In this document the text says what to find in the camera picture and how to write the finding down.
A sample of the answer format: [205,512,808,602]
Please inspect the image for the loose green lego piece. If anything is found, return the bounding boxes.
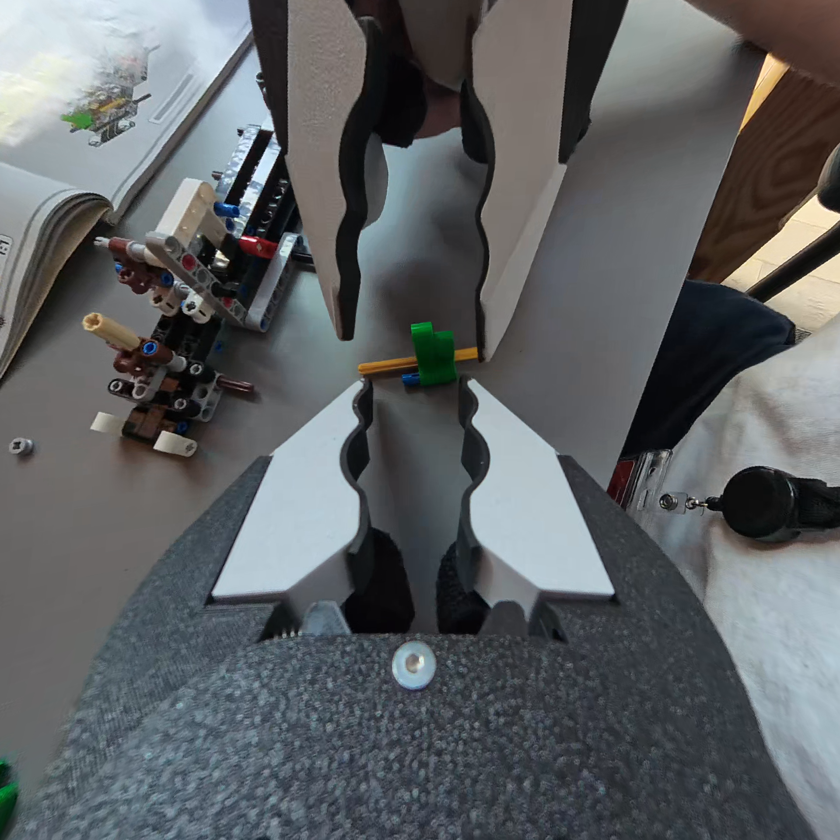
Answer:
[0,758,21,829]

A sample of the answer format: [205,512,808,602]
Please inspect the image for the black chair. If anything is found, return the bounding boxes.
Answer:
[747,144,840,304]

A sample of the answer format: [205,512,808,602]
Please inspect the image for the lego instruction booklet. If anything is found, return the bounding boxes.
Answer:
[0,0,255,382]

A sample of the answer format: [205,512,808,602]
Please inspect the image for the black badge reel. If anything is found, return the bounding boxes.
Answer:
[659,466,800,543]

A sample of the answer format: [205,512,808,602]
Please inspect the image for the person's right forearm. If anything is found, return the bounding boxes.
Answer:
[686,0,840,88]

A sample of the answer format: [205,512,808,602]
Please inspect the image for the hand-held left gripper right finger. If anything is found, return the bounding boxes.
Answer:
[457,377,618,601]

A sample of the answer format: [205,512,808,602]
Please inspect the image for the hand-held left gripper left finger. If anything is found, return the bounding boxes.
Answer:
[210,379,375,605]

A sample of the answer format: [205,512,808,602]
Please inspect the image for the person's dark trousers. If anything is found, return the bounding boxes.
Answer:
[620,281,796,460]

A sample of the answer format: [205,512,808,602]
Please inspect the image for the clear badge holder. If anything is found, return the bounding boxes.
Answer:
[607,449,675,527]

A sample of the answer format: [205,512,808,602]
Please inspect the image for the person's right hand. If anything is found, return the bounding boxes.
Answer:
[412,79,468,140]

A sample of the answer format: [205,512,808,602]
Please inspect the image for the black lanyard strap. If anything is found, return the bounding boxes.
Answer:
[787,478,840,536]

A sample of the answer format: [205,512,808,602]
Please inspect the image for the partly built lego model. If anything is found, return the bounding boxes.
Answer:
[82,121,317,458]

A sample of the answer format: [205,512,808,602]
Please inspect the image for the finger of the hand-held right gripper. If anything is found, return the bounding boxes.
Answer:
[459,0,572,363]
[285,0,391,341]

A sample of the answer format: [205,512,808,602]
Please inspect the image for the green lego piece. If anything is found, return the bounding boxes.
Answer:
[0,758,21,829]
[410,322,458,388]

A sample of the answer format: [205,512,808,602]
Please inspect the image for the person in white shirt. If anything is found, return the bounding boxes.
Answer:
[630,322,840,840]

